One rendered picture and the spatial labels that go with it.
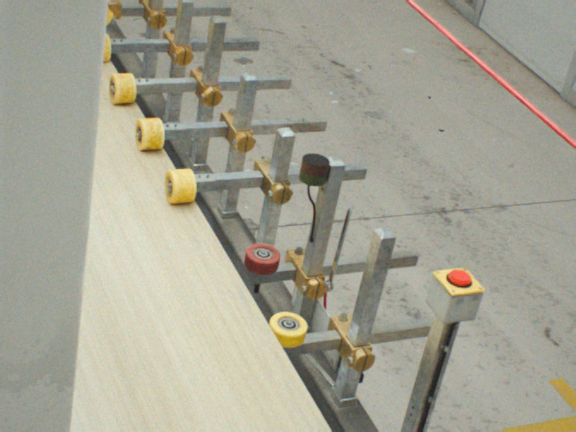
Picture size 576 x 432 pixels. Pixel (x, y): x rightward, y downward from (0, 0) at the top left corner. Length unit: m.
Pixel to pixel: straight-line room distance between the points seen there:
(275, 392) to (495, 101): 3.76
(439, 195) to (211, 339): 2.63
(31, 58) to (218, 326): 1.81
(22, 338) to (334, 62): 5.21
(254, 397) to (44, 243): 1.59
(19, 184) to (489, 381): 3.34
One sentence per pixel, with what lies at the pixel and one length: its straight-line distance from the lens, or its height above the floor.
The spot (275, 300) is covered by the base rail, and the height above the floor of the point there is 0.70.
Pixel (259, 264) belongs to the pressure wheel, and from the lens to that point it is 2.50.
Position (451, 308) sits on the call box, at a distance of 2.01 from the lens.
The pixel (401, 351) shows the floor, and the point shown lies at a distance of 3.84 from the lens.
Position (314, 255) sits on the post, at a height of 0.93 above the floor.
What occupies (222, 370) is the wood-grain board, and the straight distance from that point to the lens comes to 2.20.
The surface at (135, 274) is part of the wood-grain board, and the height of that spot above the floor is 0.90.
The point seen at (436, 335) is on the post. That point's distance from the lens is 2.08.
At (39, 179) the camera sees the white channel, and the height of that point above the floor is 2.03.
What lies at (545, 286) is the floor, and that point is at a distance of 4.40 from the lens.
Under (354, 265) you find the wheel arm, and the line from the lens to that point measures 2.65.
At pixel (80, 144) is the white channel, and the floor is 2.05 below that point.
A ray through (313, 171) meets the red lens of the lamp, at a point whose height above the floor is 1.16.
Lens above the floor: 2.32
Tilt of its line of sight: 32 degrees down
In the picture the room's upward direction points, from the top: 11 degrees clockwise
